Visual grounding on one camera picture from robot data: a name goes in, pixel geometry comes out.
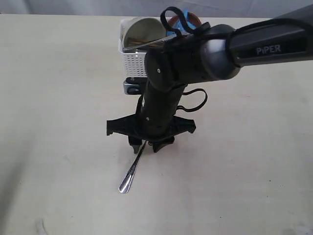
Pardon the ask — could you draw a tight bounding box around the white perforated plastic basket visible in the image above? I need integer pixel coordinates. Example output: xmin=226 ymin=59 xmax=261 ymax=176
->
xmin=118 ymin=19 xmax=146 ymax=77

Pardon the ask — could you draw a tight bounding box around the grey-green ceramic bowl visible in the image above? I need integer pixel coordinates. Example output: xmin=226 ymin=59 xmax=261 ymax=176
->
xmin=121 ymin=17 xmax=166 ymax=48

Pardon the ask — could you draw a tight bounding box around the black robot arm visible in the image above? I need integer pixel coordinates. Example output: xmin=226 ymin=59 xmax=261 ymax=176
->
xmin=106 ymin=5 xmax=313 ymax=153

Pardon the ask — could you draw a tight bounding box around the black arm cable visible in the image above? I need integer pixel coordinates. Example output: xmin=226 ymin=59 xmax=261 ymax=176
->
xmin=135 ymin=6 xmax=211 ymax=128

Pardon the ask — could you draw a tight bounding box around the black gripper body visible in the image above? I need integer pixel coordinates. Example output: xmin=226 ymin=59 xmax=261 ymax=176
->
xmin=106 ymin=114 xmax=196 ymax=142

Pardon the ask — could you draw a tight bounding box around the silver fork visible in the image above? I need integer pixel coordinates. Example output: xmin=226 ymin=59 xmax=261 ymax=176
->
xmin=118 ymin=141 xmax=147 ymax=194

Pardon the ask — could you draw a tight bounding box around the brown ceramic plate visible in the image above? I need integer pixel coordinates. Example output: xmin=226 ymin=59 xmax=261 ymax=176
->
xmin=168 ymin=12 xmax=202 ymax=27

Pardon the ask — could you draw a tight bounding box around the blue snack packet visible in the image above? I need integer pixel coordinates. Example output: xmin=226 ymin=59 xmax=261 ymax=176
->
xmin=168 ymin=8 xmax=196 ymax=33

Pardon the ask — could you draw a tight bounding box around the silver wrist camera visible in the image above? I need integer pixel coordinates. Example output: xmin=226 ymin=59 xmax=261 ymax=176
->
xmin=123 ymin=77 xmax=147 ymax=95

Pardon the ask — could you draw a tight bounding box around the silver table knife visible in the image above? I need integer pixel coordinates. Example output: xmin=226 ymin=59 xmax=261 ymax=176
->
xmin=122 ymin=35 xmax=176 ymax=52

